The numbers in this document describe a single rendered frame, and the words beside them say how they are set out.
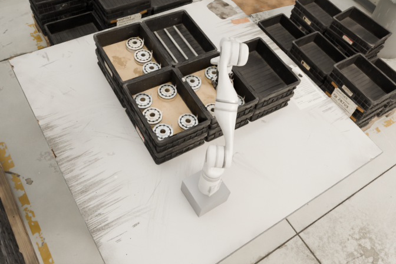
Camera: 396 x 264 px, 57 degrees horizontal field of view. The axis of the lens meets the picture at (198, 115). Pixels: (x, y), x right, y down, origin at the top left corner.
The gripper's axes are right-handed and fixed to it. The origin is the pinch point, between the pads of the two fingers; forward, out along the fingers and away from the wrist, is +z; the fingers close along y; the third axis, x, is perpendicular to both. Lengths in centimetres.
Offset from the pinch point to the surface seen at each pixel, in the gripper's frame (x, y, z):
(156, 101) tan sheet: 8.0, -34.6, 4.0
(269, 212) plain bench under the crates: -69, -11, 16
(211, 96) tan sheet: -2.0, -5.6, 4.2
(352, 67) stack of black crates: -4, 128, 40
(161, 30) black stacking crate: 56, -7, 5
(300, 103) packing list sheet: -23, 49, 17
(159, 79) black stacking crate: 17.2, -28.0, -0.3
